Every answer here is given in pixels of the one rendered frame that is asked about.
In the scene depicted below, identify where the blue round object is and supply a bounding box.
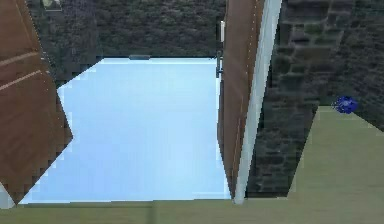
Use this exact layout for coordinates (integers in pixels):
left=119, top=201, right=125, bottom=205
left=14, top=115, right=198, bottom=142
left=334, top=95, right=359, bottom=115

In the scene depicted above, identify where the brown wooden cabinet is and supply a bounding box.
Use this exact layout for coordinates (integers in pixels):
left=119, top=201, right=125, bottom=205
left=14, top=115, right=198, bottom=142
left=0, top=0, right=74, bottom=206

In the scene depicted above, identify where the framed wall picture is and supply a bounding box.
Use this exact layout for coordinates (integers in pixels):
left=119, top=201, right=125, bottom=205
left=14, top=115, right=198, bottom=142
left=41, top=0, right=63, bottom=12

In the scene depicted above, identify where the dark door handle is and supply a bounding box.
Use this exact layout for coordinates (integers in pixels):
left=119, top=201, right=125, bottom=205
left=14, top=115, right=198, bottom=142
left=215, top=49, right=224, bottom=79

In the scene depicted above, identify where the brown wooden room door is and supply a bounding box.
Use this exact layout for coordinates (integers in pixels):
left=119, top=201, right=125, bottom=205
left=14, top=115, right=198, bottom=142
left=217, top=0, right=266, bottom=200

